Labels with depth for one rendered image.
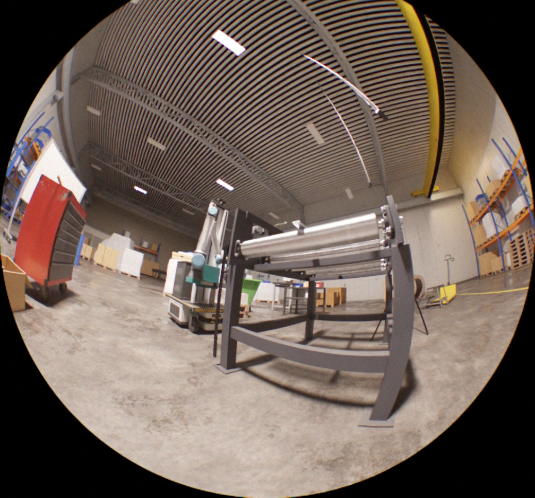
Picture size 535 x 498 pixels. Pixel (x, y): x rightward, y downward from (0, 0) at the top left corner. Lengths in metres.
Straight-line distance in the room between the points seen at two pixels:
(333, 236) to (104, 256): 8.71
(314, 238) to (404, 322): 0.52
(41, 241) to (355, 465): 2.02
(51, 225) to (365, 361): 2.05
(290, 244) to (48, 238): 1.80
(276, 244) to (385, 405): 0.94
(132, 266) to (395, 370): 8.95
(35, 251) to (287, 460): 1.85
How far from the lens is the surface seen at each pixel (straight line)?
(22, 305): 1.52
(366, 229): 0.66
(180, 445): 0.70
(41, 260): 1.68
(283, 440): 0.74
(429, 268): 11.85
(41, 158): 4.16
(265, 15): 8.02
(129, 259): 8.83
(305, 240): 0.73
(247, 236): 1.16
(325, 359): 0.72
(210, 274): 2.13
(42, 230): 1.70
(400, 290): 0.62
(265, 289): 8.19
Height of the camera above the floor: 0.59
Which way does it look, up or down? 22 degrees up
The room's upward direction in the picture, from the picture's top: 5 degrees clockwise
